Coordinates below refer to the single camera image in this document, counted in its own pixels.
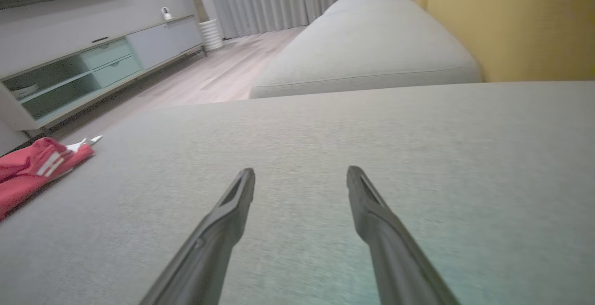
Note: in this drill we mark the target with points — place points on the white ribbed cylinder vase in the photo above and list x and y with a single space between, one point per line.
211 34

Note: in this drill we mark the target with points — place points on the white bowl in cabinet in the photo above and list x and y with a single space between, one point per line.
23 91

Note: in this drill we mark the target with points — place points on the red polo shirt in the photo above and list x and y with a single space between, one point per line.
32 170

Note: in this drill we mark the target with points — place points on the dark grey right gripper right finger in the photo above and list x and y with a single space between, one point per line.
395 258

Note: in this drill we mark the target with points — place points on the grey and mint TV cabinet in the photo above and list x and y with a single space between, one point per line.
93 68

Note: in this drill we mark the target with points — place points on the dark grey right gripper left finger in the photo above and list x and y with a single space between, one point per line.
209 249

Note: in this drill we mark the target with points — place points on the long grey sofa seat cushion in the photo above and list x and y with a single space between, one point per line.
367 44

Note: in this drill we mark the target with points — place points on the small white home camera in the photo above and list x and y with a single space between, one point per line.
166 13

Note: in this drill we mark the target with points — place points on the large grey fabric sofa seat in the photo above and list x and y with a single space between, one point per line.
325 137

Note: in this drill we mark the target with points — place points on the large yellow sofa back cushion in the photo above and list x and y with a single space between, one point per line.
516 21

